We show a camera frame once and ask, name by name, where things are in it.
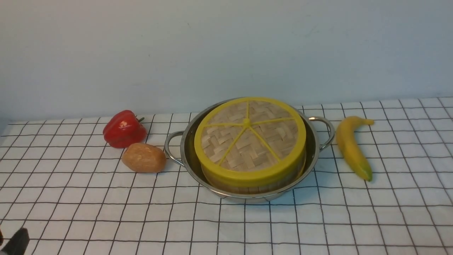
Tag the yellow bamboo steamer basket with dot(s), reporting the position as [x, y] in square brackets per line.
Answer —
[254, 186]

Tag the yellow banana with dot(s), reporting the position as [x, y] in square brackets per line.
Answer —
[349, 147]

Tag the brown potato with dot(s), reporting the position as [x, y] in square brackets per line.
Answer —
[144, 158]

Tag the red bell pepper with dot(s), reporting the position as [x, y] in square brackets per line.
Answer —
[124, 129]

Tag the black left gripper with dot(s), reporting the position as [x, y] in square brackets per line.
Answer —
[17, 244]

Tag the stainless steel pot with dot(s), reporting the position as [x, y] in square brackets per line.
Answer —
[192, 164]

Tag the white checkered tablecloth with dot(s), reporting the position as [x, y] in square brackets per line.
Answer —
[60, 180]

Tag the yellow bamboo steamer lid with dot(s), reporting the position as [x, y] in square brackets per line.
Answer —
[250, 134]

